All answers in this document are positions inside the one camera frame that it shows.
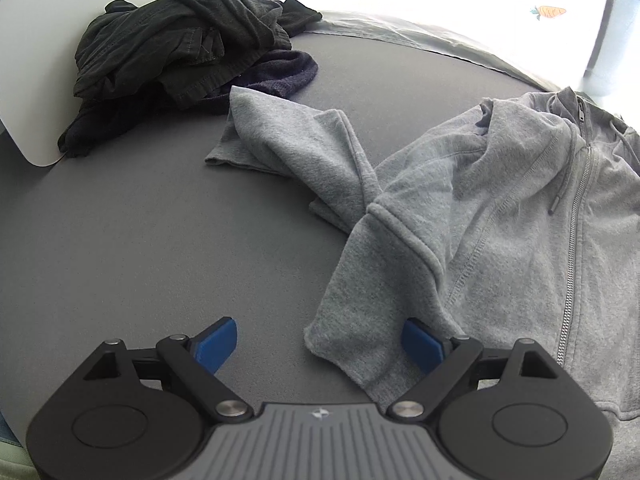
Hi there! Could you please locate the grey zip hoodie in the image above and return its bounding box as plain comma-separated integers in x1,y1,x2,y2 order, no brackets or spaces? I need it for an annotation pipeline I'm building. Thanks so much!
208,88,639,479

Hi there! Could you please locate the white curved board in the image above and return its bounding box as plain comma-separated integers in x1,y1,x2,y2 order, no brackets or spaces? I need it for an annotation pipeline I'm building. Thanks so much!
1,0,152,167

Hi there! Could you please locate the dark navy garment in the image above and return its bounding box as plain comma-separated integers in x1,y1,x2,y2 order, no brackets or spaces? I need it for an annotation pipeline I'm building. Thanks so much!
58,50,319,158

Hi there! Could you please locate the black crumpled garment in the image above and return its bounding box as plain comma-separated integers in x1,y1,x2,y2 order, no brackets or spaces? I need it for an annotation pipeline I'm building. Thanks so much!
74,0,322,104

